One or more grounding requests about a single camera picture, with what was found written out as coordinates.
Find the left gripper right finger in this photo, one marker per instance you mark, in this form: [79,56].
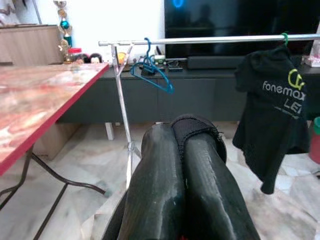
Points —
[220,195]

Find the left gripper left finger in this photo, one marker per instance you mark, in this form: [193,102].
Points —
[155,187]

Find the green plastic hanger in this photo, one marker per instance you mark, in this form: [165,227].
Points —
[285,38]

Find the black fonemax print shirt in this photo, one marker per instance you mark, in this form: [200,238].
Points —
[270,125]

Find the black television console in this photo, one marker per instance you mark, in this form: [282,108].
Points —
[187,100]

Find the red waste bin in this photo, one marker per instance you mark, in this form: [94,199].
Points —
[315,150]

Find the blue plastic hangers bunch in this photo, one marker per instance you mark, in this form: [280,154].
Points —
[147,61]

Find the green white small gadget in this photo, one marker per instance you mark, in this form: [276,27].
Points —
[159,60]

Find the orange egg figurine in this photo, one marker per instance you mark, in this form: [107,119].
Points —
[121,57]

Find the black white panda figurine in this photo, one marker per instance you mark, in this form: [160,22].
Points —
[96,58]

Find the dark hair doll figurine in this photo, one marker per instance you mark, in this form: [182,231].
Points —
[85,59]

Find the marble top folding table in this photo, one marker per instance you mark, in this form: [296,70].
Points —
[37,100]

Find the silver metal clothes rack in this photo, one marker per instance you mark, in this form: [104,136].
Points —
[200,40]

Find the red lid snack jar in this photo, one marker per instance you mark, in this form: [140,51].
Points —
[74,55]

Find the white tissue pack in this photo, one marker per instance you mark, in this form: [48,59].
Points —
[315,58]

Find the black flat screen television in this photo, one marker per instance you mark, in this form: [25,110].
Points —
[237,22]

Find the gold teal trophy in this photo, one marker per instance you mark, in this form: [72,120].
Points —
[65,25]

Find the light wooden cabinet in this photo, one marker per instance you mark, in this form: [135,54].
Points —
[30,45]

